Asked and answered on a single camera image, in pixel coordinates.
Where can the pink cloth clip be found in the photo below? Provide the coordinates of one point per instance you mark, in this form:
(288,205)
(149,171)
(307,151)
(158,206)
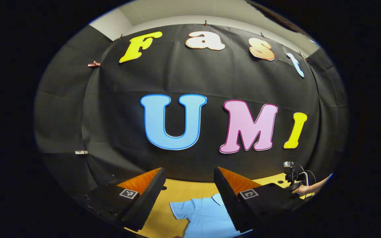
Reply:
(94,64)

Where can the light blue polo T-shirt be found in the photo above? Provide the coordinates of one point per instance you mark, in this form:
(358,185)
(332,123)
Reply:
(207,216)

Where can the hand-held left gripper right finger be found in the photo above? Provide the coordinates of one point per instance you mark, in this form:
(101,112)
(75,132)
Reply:
(227,198)

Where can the black backdrop cloth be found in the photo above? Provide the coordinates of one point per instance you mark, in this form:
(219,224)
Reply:
(177,76)

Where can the white cloth clip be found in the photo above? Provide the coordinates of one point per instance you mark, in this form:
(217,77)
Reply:
(81,152)

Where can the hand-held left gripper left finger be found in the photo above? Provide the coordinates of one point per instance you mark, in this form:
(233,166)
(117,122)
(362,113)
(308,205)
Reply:
(150,195)

